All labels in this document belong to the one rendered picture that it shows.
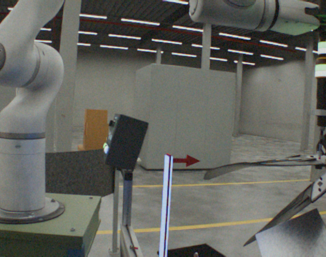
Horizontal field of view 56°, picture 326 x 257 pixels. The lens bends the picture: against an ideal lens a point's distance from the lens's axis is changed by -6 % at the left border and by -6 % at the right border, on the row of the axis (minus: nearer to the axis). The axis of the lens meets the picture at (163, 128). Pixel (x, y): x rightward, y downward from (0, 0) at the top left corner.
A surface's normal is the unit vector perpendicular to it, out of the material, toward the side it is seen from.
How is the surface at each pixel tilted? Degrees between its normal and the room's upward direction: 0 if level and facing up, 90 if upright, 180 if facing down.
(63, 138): 90
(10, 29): 64
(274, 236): 55
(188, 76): 90
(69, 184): 90
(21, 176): 91
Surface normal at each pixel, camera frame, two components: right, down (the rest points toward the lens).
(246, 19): 0.16, 0.82
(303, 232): -0.52, -0.57
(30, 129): 0.67, 0.07
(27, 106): 0.24, -0.84
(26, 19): 0.18, -0.25
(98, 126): 0.31, 0.07
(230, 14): -0.03, 0.93
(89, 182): 0.85, 0.07
